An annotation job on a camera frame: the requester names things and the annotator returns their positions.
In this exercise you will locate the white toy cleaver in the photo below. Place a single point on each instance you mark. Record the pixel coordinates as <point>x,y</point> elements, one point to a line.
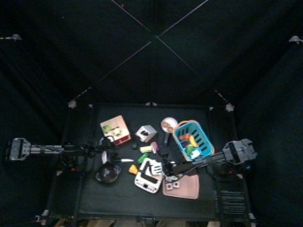
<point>104,157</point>

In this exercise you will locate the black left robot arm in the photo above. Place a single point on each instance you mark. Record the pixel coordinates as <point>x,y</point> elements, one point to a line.
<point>47,150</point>

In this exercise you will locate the white toy knife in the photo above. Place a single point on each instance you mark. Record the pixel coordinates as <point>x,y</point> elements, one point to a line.
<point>127,160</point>

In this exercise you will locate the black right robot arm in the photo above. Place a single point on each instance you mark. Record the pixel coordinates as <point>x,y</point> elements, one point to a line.
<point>236,151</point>

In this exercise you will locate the blue basket with orange rim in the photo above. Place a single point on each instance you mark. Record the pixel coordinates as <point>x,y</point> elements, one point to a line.
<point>203,139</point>

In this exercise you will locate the pink plastic tray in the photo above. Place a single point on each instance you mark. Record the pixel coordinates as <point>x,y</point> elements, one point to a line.
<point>188,189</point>

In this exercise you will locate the orange toy cheese wedge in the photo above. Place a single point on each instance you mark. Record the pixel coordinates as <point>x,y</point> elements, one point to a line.
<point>134,169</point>

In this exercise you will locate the purple toy eggplant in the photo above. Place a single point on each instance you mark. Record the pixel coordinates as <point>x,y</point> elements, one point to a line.
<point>184,144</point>

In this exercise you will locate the small dark green toy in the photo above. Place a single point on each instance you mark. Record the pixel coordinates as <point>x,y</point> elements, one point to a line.
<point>134,145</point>

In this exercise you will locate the white toy house box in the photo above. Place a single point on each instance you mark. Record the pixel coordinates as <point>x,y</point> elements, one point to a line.
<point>146,133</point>

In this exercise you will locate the yellow toy banana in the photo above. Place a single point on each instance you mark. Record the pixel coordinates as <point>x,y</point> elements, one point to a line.
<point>192,141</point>

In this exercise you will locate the silver frame clamp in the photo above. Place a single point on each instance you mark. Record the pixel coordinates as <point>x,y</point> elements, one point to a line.
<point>295,39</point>
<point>13,37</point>

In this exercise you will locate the white black striped toy box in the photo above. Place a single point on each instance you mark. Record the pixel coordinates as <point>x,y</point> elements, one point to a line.
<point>152,166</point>

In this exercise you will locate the orange toy carrot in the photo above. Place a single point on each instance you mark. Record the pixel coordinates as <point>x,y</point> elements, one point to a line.
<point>183,137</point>

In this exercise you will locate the red white toy sushi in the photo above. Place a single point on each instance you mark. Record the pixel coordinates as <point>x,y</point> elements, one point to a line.
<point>176,184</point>
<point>168,186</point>

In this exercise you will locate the white toy food piece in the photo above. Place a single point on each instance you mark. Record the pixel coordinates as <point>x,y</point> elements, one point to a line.
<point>196,153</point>

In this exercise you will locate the green toy lettuce piece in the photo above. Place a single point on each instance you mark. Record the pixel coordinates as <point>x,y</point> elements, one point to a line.
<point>106,128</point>

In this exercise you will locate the silver frame middle bracket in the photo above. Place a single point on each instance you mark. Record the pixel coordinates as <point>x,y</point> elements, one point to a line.
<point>150,103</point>

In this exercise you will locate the pale yellow toy block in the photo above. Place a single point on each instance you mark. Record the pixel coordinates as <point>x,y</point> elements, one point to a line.
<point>146,149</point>

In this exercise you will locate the silver frame corner bracket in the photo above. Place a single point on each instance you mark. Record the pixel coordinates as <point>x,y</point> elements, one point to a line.
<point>71,103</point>
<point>230,107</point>

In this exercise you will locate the pink toy food slice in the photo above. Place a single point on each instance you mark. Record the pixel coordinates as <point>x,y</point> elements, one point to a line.
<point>154,147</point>

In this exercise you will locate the green toy pepper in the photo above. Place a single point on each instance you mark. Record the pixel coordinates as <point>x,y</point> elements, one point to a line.
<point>143,158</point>

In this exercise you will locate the white green toy vegetable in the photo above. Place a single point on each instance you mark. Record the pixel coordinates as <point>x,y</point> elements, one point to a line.
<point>116,131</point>

